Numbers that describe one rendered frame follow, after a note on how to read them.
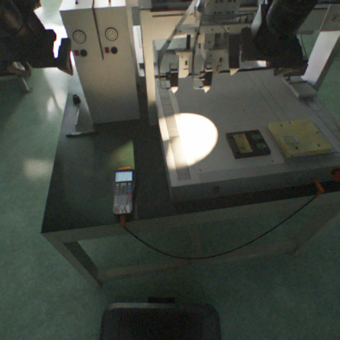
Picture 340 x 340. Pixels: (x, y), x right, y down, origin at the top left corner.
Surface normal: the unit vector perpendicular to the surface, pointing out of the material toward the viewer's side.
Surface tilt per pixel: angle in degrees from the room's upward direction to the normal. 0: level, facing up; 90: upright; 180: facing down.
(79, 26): 90
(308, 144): 0
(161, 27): 90
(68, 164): 0
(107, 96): 90
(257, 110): 0
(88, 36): 90
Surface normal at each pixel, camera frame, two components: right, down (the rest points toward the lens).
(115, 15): 0.15, 0.77
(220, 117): 0.00, -0.63
